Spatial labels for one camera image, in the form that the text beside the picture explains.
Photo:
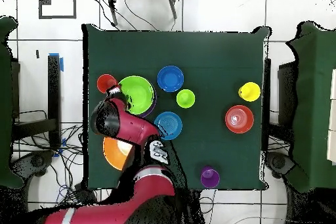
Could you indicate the green cloth covered side table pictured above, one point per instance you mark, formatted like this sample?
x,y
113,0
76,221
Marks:
x,y
5,103
312,103

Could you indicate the orange cup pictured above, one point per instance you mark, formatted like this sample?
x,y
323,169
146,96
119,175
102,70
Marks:
x,y
103,82

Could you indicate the blue tape strip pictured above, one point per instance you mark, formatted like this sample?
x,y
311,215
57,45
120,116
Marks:
x,y
61,63

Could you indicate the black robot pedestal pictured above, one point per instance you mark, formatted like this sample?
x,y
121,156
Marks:
x,y
194,208

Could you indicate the yellow cup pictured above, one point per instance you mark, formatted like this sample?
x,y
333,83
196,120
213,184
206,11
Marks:
x,y
249,91

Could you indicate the dark blue bowl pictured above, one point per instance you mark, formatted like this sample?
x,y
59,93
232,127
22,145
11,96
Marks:
x,y
170,79

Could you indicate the purple cup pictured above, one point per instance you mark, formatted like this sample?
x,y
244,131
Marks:
x,y
210,178

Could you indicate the black office chair base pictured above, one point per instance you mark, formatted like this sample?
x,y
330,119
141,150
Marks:
x,y
279,162
36,161

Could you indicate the orange bowl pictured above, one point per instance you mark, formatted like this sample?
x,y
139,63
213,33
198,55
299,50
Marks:
x,y
239,119

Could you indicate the purple bowl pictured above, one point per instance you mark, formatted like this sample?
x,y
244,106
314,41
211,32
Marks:
x,y
154,105

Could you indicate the dark green tablecloth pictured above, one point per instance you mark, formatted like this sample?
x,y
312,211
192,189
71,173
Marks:
x,y
210,50

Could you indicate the black side frame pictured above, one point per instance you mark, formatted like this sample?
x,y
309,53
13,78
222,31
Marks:
x,y
286,92

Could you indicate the large yellow-orange bowl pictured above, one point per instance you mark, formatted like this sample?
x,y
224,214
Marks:
x,y
114,153

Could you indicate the light blue bowl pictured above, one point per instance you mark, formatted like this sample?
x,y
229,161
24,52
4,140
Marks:
x,y
170,125

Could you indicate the black bench frame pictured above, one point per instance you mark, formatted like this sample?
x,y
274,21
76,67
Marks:
x,y
53,98

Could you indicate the green bowl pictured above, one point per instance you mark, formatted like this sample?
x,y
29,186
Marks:
x,y
139,92

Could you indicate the green cup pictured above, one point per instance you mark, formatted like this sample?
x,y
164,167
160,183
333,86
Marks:
x,y
185,98

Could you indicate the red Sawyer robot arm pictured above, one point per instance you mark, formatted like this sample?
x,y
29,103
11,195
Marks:
x,y
131,126

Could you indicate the black power strip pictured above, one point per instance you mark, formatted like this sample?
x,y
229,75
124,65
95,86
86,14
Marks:
x,y
84,193

